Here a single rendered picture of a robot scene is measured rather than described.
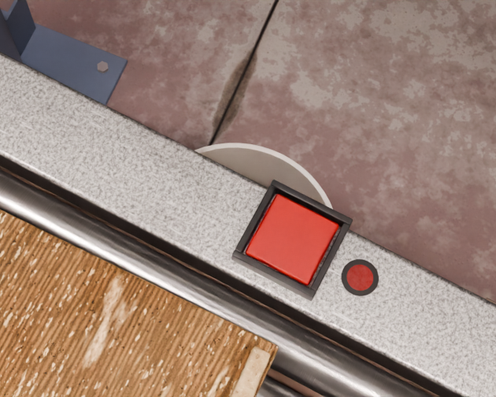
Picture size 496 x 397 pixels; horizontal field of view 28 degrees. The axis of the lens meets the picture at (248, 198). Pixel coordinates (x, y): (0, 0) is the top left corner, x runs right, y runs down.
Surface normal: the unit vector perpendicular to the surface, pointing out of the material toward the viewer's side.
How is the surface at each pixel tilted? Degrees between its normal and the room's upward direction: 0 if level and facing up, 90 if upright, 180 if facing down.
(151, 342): 0
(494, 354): 0
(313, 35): 0
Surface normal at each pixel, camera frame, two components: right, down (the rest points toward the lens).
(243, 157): -0.09, 0.93
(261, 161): -0.31, 0.88
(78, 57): 0.04, -0.30
